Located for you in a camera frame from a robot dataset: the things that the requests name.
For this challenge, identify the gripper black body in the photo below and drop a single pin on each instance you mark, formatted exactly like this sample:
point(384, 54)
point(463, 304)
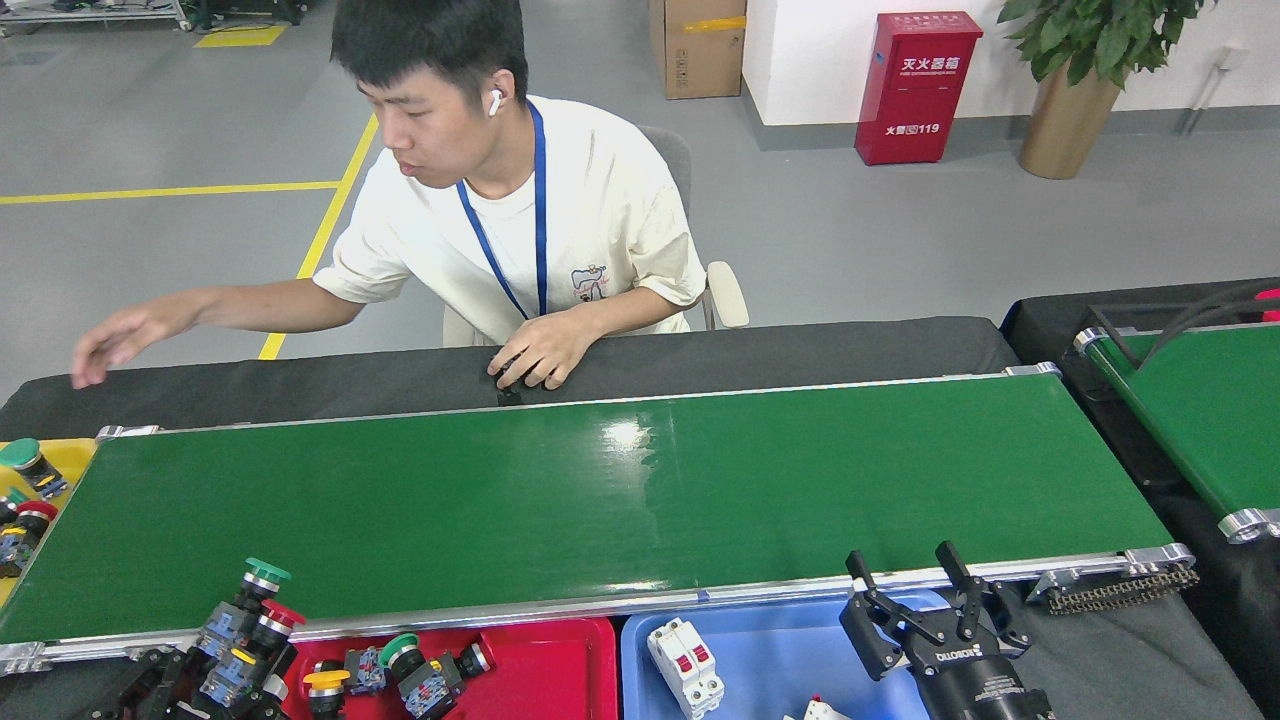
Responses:
point(975, 690)

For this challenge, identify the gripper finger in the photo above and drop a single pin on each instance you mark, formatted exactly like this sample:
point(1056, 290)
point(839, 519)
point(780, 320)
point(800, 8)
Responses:
point(150, 690)
point(278, 685)
point(885, 635)
point(992, 615)

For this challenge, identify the yellow push button switch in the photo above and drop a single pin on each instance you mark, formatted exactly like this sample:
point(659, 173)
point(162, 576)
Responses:
point(327, 680)

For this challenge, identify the red push button switch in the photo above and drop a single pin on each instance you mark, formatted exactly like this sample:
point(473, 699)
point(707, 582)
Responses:
point(282, 613)
point(35, 512)

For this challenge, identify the white circuit breaker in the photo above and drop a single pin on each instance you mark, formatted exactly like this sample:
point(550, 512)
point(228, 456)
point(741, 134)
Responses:
point(685, 668)
point(822, 712)

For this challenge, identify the blue plastic tray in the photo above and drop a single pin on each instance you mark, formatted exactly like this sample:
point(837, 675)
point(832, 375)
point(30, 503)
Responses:
point(770, 660)

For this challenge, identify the red plastic tray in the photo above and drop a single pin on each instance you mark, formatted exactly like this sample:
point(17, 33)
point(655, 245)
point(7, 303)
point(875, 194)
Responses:
point(550, 670)

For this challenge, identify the green conveyor belt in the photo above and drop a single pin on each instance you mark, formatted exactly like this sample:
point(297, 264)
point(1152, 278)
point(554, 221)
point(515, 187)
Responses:
point(1200, 420)
point(600, 500)

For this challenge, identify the person's right hand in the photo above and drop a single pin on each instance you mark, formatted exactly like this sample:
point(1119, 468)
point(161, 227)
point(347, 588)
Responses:
point(130, 330)

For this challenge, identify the person's left hand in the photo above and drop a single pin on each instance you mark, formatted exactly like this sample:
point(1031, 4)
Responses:
point(545, 350)

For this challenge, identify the yellow plastic bin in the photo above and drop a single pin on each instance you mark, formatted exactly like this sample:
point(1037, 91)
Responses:
point(75, 455)

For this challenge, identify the small black plastic clip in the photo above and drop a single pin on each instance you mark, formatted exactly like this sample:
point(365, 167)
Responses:
point(510, 398)

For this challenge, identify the grey office chair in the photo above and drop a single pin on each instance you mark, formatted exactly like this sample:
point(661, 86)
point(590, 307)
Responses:
point(725, 295)

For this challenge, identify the green plant in gold pot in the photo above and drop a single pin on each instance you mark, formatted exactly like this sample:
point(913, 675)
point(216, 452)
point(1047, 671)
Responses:
point(1065, 125)

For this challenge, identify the person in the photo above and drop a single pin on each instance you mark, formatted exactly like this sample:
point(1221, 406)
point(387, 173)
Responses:
point(600, 220)

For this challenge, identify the red fire extinguisher cabinet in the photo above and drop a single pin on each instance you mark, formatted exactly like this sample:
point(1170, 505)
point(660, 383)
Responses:
point(920, 100)

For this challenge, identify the cardboard box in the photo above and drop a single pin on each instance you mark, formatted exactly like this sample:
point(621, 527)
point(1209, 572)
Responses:
point(700, 50)

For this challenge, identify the black machine base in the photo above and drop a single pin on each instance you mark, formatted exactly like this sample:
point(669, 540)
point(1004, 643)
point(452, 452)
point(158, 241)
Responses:
point(250, 8)

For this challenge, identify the metal wheeled cart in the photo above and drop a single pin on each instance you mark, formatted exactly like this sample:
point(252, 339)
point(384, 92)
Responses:
point(90, 10)

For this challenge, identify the white wall conduit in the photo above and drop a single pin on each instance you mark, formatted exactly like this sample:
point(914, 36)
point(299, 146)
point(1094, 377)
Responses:
point(1212, 90)

